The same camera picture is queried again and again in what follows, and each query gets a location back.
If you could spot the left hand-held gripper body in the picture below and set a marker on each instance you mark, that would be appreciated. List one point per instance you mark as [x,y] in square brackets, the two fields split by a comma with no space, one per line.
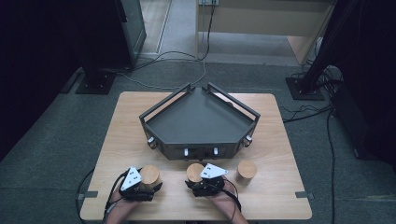
[130,179]

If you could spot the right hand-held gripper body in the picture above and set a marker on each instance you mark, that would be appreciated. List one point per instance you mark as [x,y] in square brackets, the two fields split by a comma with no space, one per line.
[210,186]

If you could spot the glass jar with wooden lid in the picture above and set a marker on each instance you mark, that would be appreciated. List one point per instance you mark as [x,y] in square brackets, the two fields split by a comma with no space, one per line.
[195,172]
[149,174]
[246,169]

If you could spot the dark grey corner rack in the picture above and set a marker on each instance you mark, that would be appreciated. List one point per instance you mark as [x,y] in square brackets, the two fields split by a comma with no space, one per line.
[199,121]

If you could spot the person's right hand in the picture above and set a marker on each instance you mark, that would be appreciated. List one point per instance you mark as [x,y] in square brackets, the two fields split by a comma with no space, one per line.
[222,199]

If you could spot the person's left hand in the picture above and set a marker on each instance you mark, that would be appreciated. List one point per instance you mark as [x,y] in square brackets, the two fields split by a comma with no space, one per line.
[124,203]

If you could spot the grey tape piece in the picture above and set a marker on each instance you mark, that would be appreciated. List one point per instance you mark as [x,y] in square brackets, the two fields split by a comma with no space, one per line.
[90,194]
[302,194]

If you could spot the dark cabinet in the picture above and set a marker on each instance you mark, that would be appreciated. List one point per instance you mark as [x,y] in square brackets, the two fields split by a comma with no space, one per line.
[134,31]

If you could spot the black box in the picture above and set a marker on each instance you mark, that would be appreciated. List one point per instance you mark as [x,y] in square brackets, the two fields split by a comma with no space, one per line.
[348,118]

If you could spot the beige wooden desk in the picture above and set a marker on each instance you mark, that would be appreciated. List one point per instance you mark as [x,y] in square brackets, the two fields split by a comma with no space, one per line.
[249,18]

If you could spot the white power strip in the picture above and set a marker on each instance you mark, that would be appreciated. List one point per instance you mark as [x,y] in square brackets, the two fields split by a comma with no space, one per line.
[208,2]

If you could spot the black stand pole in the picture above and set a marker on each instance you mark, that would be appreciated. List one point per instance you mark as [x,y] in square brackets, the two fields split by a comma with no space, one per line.
[327,43]

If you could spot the black stand base plate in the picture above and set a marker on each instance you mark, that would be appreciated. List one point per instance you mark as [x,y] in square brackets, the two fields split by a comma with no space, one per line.
[300,90]
[96,83]

